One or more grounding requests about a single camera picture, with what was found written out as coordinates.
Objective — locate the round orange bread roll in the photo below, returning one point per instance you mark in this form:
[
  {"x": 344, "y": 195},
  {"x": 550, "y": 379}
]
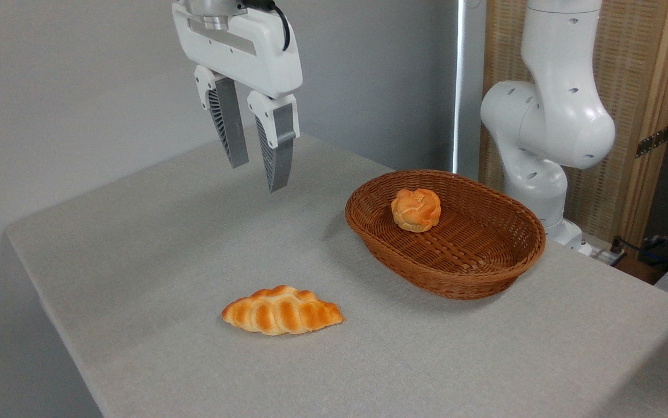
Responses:
[{"x": 416, "y": 210}]

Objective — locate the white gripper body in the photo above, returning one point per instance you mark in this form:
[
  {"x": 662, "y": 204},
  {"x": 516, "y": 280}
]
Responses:
[{"x": 246, "y": 52}]

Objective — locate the metal screen hinge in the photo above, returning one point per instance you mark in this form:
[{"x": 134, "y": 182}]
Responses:
[{"x": 653, "y": 141}]

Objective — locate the grey tablecloth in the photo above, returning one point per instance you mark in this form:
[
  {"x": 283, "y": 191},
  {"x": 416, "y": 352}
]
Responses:
[{"x": 368, "y": 360}]

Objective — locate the long braided bread loaf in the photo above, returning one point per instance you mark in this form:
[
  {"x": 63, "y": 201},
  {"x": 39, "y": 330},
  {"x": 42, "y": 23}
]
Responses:
[{"x": 281, "y": 312}]

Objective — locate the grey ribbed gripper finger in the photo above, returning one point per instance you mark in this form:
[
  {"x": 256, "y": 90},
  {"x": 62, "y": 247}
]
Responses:
[
  {"x": 278, "y": 151},
  {"x": 230, "y": 122}
]

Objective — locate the wooden woven folding screen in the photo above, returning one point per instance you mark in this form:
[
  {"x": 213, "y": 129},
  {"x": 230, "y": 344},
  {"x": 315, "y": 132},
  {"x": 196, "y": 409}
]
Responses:
[{"x": 641, "y": 75}]

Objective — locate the brown wicker basket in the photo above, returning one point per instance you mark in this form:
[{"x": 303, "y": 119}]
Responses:
[{"x": 473, "y": 255}]

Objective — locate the white power strip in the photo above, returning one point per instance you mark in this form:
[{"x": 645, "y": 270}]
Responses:
[{"x": 609, "y": 254}]

